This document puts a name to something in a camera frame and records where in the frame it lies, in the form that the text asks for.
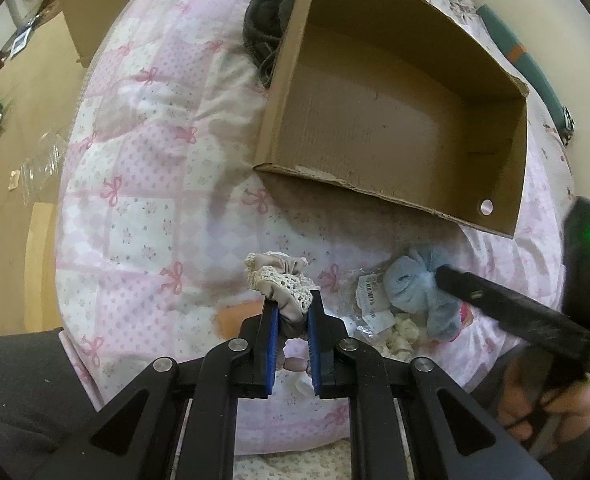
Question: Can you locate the open cardboard box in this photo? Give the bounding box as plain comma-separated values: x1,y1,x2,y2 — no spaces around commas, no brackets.
254,0,528,237

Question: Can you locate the teal orange bolster pillow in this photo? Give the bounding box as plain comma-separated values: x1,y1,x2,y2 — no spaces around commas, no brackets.
477,4,575,146

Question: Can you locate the beige lace scrunchie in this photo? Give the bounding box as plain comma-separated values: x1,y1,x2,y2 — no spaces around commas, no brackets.
245,252,318,339

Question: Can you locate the pink rubber duck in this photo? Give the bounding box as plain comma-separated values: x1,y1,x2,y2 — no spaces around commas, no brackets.
460,304,474,328

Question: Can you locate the dark trouser leg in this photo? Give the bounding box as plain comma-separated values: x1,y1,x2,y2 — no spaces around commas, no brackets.
0,330,96,479

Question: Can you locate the light blue fluffy scrunchie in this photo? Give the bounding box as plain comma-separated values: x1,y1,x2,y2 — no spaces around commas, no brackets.
383,245,462,341

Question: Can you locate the cream fluffy scrunchie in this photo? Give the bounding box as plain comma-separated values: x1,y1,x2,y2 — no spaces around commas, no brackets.
375,314,421,363

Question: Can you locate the pink patterned quilt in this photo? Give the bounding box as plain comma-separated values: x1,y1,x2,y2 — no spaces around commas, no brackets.
56,0,572,408

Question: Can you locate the clear plastic label bag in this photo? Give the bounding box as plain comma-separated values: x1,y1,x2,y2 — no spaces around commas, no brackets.
347,272,396,346

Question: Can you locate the white cloth bunny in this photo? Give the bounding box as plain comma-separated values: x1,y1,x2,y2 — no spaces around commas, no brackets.
295,372,316,398

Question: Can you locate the black cloth bundle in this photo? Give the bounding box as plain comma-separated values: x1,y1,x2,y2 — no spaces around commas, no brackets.
243,0,296,88

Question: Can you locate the orange soft roll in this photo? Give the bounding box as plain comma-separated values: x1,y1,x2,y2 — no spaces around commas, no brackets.
217,300,263,339

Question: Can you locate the clear plastic wrapper on floor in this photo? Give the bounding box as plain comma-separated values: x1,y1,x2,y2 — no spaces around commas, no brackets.
19,132,68,206

